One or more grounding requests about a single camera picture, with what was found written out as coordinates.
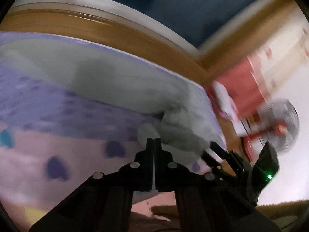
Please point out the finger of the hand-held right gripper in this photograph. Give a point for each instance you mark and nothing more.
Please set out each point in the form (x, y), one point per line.
(218, 149)
(212, 162)

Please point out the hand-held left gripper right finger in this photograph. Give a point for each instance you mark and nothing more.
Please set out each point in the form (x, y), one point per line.
(158, 154)

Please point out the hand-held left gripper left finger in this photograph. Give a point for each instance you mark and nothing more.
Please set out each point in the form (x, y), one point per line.
(149, 154)

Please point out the grey fleece cloth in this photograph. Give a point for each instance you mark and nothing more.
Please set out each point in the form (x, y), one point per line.
(108, 82)

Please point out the pink folded cloth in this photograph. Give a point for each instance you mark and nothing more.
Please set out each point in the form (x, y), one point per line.
(232, 112)

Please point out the stack of folded cloths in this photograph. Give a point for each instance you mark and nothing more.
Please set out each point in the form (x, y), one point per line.
(223, 96)

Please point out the standing fan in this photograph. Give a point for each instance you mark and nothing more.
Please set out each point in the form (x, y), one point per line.
(287, 116)

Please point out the coral curtain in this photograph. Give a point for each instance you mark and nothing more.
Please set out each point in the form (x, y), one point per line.
(241, 84)

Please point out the purple dotted bed sheet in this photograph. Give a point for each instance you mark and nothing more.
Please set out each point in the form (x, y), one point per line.
(36, 106)

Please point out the wooden window sill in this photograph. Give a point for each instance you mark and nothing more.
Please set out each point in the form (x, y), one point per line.
(96, 26)

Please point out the window with white frame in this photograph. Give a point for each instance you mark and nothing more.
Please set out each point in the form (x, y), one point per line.
(193, 9)

